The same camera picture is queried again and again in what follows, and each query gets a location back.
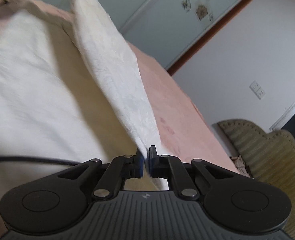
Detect pink bed sheet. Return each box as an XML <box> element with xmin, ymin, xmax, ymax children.
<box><xmin>0</xmin><ymin>0</ymin><xmax>243</xmax><ymax>240</ymax></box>

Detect brown wooden door frame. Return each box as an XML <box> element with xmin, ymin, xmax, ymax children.
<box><xmin>167</xmin><ymin>0</ymin><xmax>252</xmax><ymax>76</ymax></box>

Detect olive green padded headboard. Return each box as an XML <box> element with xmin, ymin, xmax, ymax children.
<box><xmin>218</xmin><ymin>119</ymin><xmax>295</xmax><ymax>239</ymax></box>

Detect white patterned pillow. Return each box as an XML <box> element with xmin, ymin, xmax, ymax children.
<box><xmin>231</xmin><ymin>155</ymin><xmax>253</xmax><ymax>179</ymax></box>

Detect cream white pants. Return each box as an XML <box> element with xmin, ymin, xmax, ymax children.
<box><xmin>0</xmin><ymin>0</ymin><xmax>169</xmax><ymax>240</ymax></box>

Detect black cable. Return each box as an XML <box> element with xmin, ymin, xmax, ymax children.
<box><xmin>0</xmin><ymin>155</ymin><xmax>81</xmax><ymax>167</ymax></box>

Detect white wall socket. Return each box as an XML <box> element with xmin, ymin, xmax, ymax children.
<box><xmin>249</xmin><ymin>81</ymin><xmax>266</xmax><ymax>100</ymax></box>

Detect frosted glass wardrobe door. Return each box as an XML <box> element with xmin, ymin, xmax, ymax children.
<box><xmin>0</xmin><ymin>0</ymin><xmax>259</xmax><ymax>71</ymax></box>

